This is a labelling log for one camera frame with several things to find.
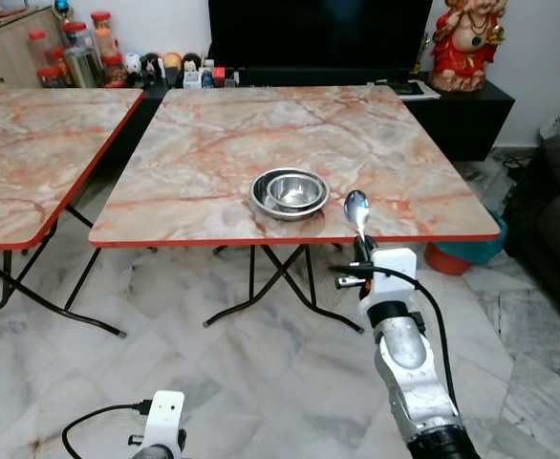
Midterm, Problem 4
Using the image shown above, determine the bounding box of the black flat television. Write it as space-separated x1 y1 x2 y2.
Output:
207 0 435 71

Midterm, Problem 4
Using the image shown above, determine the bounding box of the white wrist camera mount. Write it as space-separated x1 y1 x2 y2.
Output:
358 248 420 309
141 390 186 459

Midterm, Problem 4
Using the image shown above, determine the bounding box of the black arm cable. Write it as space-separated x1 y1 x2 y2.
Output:
332 265 455 407
61 401 157 459

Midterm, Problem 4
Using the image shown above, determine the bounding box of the light wooden cabinet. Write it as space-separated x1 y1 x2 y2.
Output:
0 5 67 90

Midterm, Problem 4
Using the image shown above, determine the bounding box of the marble top folding table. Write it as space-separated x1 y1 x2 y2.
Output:
88 84 502 336
0 87 145 339

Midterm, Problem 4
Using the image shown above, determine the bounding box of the yellow small figurine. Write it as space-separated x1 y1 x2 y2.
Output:
162 53 183 86

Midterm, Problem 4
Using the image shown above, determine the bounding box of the short red lid jar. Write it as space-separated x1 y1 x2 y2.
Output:
101 53 128 88

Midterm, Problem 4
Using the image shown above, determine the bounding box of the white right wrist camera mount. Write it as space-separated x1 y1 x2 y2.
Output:
358 248 420 309

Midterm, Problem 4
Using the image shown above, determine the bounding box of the steel spoon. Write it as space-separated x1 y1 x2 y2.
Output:
343 189 373 248

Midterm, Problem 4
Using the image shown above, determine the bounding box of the flat white tray with remote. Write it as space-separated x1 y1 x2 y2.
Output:
375 78 442 101

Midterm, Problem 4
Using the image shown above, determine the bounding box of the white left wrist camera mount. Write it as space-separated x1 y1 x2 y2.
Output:
141 390 186 459

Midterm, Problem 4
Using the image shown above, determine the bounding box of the small squat red lid jar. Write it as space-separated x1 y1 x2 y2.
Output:
36 65 72 90

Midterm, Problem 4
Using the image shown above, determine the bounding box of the tall red lid jar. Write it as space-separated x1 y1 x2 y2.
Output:
90 11 118 58

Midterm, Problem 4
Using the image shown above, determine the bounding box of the large steel bowl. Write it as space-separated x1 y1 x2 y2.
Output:
249 168 332 223

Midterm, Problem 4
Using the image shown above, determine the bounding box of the large red lid jar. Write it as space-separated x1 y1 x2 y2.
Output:
62 21 105 90

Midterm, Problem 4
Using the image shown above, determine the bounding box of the slim red lid jar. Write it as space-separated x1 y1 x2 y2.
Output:
27 29 52 70

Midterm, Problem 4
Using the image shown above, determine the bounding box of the small steel bowl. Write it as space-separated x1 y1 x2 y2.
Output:
265 172 322 212

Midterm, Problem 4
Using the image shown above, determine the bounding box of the dark grey sofa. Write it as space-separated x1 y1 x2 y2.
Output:
503 132 560 338

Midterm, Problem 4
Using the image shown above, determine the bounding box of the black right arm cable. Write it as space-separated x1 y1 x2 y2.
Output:
332 265 455 407

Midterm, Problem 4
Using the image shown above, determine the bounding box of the red and gold statue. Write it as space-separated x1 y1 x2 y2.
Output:
427 0 508 95

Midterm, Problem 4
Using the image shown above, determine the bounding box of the orange bin with teal bag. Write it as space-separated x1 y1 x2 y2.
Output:
424 208 508 277

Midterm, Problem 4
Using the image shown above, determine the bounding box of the black small figurine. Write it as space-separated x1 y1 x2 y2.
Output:
141 53 162 83

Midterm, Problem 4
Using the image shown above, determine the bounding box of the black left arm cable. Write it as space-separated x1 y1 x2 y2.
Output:
61 401 157 459

